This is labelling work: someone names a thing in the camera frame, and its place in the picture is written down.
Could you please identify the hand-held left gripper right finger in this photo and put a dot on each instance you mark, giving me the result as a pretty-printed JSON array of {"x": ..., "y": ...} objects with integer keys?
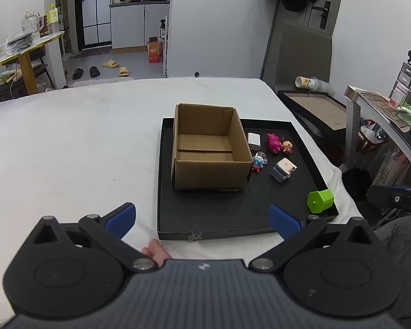
[{"x": 284, "y": 221}]

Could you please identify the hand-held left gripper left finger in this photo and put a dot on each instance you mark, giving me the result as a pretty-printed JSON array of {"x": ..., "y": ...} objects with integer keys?
[{"x": 121, "y": 217}]

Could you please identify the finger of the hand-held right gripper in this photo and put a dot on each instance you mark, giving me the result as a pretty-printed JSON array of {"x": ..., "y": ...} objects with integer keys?
[{"x": 400, "y": 197}]

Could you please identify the green hexagonal cup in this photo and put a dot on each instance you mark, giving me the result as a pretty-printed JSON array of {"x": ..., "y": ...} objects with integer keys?
[{"x": 320, "y": 200}]

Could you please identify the black tray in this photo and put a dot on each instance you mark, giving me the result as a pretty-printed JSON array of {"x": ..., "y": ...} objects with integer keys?
[{"x": 226, "y": 212}]

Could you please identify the blue red figurine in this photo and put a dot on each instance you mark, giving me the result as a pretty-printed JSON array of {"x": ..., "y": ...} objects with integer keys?
[{"x": 258, "y": 162}]

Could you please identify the brown-haired doll figurine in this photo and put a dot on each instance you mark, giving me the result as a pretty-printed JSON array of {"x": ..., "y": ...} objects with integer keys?
[{"x": 287, "y": 147}]

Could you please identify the pink dinosaur figurine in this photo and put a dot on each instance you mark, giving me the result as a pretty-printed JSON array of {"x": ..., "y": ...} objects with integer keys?
[{"x": 274, "y": 142}]

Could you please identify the white charger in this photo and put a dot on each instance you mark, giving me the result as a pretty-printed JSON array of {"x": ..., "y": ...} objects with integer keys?
[{"x": 253, "y": 140}]

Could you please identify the brown cardboard box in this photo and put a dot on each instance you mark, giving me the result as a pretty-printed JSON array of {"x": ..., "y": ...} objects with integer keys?
[{"x": 209, "y": 173}]

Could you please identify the paper bag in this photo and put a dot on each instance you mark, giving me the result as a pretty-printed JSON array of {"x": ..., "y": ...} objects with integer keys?
[{"x": 394, "y": 168}]

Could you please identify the black bag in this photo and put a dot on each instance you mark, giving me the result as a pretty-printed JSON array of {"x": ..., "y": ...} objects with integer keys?
[{"x": 358, "y": 183}]

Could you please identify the person's grey trousers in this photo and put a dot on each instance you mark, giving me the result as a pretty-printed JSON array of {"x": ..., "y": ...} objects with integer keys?
[{"x": 404, "y": 246}]

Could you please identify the red basket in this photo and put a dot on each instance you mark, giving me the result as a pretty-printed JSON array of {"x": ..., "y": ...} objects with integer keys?
[{"x": 371, "y": 137}]

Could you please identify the white desk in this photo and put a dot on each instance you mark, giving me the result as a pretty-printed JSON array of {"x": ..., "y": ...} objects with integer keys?
[{"x": 380, "y": 116}]

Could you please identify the green white device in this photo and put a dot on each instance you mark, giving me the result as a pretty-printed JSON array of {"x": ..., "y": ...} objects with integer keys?
[{"x": 407, "y": 112}]

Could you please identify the brown desk mat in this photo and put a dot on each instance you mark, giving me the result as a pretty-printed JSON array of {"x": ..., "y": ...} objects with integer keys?
[{"x": 380, "y": 104}]

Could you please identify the white floor mat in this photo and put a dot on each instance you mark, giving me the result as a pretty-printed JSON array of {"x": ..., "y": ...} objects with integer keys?
[{"x": 102, "y": 81}]

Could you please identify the yellow white paper cup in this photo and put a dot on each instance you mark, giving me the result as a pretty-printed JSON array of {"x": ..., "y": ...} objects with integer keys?
[{"x": 304, "y": 82}]

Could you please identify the yellow slipper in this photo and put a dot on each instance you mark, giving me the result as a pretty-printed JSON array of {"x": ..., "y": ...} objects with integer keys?
[
  {"x": 124, "y": 72},
  {"x": 110, "y": 63}
]

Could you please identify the black slipper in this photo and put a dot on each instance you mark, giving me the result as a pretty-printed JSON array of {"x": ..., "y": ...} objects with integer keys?
[
  {"x": 77, "y": 73},
  {"x": 95, "y": 72}
]

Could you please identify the orange carton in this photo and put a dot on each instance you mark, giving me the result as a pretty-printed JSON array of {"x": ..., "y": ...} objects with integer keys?
[{"x": 154, "y": 52}]

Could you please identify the white kitchen cabinet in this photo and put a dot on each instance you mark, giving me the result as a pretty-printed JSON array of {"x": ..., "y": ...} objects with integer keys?
[{"x": 137, "y": 25}]

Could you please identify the round yellow-edged table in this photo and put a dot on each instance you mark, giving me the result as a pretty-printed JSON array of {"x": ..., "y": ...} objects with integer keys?
[{"x": 24, "y": 51}]

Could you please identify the spray bottle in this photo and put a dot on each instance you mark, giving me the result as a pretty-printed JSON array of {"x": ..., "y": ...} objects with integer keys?
[{"x": 162, "y": 29}]

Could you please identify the black door lock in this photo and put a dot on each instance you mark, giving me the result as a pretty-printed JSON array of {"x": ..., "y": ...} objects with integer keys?
[{"x": 323, "y": 11}]

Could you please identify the bagged stack of black plates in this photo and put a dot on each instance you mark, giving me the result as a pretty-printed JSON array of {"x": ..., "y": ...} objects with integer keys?
[{"x": 19, "y": 41}]

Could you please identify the yellow-capped bottle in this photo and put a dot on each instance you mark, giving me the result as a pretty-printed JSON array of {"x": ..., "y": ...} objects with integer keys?
[{"x": 52, "y": 19}]

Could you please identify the black framed glass door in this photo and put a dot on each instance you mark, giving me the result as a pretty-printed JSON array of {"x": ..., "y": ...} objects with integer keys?
[{"x": 92, "y": 7}]

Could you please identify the glass jar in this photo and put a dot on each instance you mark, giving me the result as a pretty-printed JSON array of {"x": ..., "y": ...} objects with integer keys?
[{"x": 29, "y": 22}]

